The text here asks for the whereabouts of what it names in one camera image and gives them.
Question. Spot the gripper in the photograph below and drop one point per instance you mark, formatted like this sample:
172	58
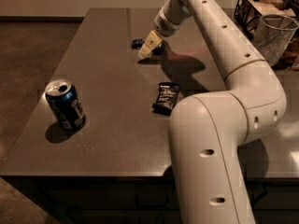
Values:
167	25

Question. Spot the blue soda can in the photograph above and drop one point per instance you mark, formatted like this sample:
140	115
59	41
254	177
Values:
62	98

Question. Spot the black wire basket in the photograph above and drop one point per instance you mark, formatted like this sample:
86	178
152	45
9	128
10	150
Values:
248	12

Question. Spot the mesh wire cup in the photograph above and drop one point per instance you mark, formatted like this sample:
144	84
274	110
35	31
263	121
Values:
273	35

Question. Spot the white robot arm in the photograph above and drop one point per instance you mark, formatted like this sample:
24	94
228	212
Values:
206	129

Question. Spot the black rxbar chocolate wrapper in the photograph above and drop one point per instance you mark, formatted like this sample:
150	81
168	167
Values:
167	97

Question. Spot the dark cabinet drawer handle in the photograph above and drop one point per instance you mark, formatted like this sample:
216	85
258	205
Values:
152	201

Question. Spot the blue rxbar blueberry wrapper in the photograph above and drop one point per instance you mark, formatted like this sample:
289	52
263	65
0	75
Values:
137	44

